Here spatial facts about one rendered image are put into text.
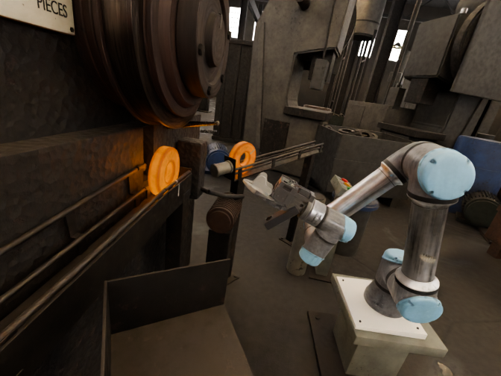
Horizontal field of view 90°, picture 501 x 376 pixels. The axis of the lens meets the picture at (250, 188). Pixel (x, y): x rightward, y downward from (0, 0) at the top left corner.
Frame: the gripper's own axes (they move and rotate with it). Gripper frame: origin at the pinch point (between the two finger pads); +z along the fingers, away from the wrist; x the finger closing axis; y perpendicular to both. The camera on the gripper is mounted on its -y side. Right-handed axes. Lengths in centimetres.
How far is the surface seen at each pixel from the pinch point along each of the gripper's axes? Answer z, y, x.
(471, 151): -209, 68, -243
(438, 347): -84, -20, 1
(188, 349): -4.3, -13.9, 43.3
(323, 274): -70, -54, -63
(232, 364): -11.5, -11.9, 43.6
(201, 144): 21.7, -2.2, -20.3
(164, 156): 24.6, -2.6, 4.2
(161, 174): 23.0, -7.3, 6.0
